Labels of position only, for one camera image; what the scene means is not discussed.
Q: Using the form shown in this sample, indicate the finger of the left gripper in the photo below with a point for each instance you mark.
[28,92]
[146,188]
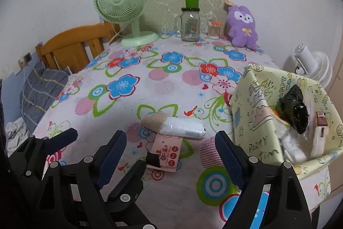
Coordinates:
[130,186]
[60,141]

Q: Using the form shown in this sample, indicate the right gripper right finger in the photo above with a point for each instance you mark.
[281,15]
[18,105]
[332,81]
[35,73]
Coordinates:
[286,205]

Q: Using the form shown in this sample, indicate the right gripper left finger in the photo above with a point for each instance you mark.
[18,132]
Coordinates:
[71,194]

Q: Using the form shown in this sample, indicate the pink paper packet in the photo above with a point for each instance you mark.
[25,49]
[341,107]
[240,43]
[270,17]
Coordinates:
[165,152]

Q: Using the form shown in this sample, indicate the white crumpled cloth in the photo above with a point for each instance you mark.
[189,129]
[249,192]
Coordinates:
[16,134]

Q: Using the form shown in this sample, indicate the grey plaid pillow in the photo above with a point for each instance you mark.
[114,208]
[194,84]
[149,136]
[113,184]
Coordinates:
[40,89]

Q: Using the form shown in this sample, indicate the white tissue pack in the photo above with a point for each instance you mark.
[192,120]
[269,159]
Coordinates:
[321,131]

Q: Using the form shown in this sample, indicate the wooden chair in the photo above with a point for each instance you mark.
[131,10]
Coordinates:
[76,47]

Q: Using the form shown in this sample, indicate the black plastic bag roll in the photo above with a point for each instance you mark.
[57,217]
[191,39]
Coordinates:
[291,108]

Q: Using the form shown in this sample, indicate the floral tablecloth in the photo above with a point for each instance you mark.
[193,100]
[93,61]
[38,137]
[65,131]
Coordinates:
[190,80]

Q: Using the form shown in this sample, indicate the white floor fan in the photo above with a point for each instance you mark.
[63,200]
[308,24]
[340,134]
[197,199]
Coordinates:
[313,65]

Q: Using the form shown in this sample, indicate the green desk fan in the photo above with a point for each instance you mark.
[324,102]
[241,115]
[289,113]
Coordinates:
[126,12]

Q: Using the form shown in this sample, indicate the glass mason jar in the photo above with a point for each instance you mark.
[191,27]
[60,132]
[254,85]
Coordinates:
[188,24]

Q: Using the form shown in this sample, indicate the green patterned board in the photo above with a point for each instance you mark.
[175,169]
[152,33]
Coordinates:
[160,15]

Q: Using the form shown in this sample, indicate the toothpick holder orange lid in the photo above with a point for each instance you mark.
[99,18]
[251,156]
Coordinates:
[214,29]

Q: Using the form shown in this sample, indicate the purple bunny plush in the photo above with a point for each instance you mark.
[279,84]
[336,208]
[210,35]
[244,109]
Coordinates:
[241,27]

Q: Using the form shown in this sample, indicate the green lid on jar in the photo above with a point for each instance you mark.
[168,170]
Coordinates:
[192,4]

